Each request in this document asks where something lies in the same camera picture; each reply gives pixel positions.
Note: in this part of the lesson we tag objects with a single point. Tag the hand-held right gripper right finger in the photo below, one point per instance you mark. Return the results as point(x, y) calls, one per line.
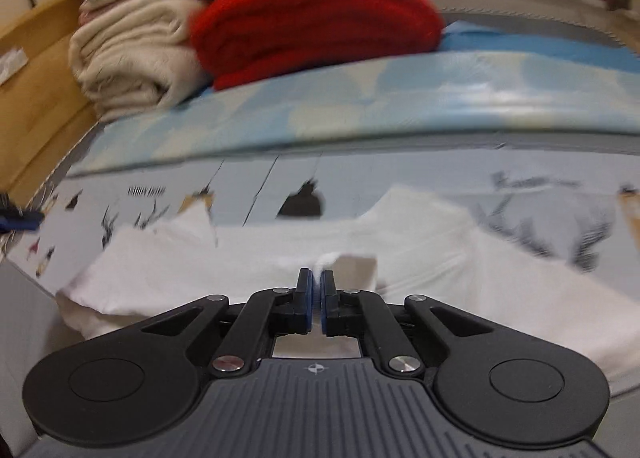
point(331, 305)

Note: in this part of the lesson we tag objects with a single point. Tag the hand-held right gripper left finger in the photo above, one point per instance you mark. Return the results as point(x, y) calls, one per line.
point(304, 305)

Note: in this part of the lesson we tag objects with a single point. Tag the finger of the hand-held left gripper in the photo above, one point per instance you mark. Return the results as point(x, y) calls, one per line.
point(22, 220)

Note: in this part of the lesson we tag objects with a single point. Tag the white cloth garment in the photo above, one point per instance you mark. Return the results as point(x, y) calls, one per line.
point(430, 258)

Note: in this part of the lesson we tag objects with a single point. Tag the grey printed bed sheet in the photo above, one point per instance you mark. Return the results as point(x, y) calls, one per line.
point(250, 188)

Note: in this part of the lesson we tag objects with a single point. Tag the cream folded blanket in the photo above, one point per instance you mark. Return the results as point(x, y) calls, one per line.
point(130, 53)

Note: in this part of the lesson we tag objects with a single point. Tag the light blue patterned mat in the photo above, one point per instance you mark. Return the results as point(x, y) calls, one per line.
point(450, 93)

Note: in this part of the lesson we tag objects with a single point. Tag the red folded blanket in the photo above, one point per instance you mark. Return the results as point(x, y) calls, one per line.
point(310, 18)

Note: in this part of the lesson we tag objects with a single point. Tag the grey quilted mattress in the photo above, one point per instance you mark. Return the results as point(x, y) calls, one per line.
point(525, 3)

